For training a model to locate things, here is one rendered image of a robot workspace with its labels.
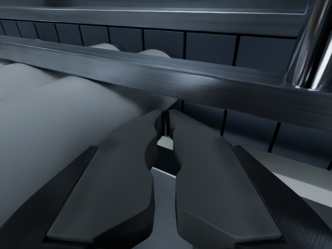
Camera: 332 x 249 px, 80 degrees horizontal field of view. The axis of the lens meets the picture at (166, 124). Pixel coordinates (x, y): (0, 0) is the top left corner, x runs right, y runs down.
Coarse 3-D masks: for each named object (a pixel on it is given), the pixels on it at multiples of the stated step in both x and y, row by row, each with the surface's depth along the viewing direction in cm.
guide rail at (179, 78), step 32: (32, 64) 12; (64, 64) 10; (96, 64) 9; (128, 64) 8; (160, 64) 8; (192, 64) 8; (192, 96) 7; (224, 96) 7; (256, 96) 6; (288, 96) 6; (320, 96) 5; (320, 128) 6
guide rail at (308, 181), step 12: (168, 144) 16; (240, 144) 15; (264, 156) 14; (276, 156) 14; (276, 168) 13; (288, 168) 13; (300, 168) 13; (312, 168) 13; (288, 180) 12; (300, 180) 12; (312, 180) 12; (324, 180) 12; (300, 192) 12; (312, 192) 12; (324, 192) 11; (324, 204) 12
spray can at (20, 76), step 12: (108, 48) 17; (120, 48) 18; (0, 72) 11; (12, 72) 12; (24, 72) 12; (36, 72) 12; (48, 72) 13; (60, 72) 13; (0, 84) 11; (12, 84) 11; (24, 84) 11; (36, 84) 12; (0, 96) 10
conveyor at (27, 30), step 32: (0, 32) 27; (32, 32) 24; (64, 32) 21; (96, 32) 19; (128, 32) 17; (160, 32) 16; (192, 32) 15; (224, 64) 14; (256, 64) 13; (224, 128) 17; (256, 128) 15; (288, 128) 14; (320, 160) 14
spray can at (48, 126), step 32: (32, 96) 8; (64, 96) 9; (96, 96) 10; (128, 96) 11; (160, 96) 14; (0, 128) 7; (32, 128) 7; (64, 128) 8; (96, 128) 9; (0, 160) 6; (32, 160) 7; (64, 160) 8; (0, 192) 6; (32, 192) 7; (0, 224) 7
